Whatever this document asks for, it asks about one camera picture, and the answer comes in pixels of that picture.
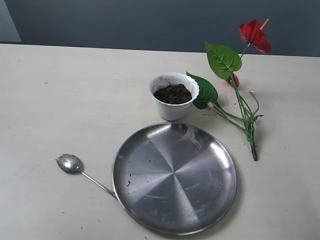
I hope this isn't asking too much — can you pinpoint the red anthurium artificial flower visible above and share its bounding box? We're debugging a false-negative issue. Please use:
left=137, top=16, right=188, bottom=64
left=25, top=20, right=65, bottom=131
left=186, top=19, right=272, bottom=162

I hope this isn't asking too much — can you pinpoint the stainless steel spork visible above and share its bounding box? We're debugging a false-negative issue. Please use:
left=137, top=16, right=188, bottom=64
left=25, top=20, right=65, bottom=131
left=56, top=153, right=116, bottom=198

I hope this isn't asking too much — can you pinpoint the white scalloped plastic pot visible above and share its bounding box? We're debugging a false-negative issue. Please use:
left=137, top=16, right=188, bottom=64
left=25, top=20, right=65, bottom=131
left=149, top=72, right=200, bottom=121

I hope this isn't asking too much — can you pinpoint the dark soil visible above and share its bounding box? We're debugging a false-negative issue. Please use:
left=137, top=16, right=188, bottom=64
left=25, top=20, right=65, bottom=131
left=153, top=83, right=192, bottom=105

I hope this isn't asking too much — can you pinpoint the round stainless steel plate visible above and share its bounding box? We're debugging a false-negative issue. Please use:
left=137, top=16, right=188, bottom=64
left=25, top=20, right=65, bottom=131
left=112, top=122, right=238, bottom=236

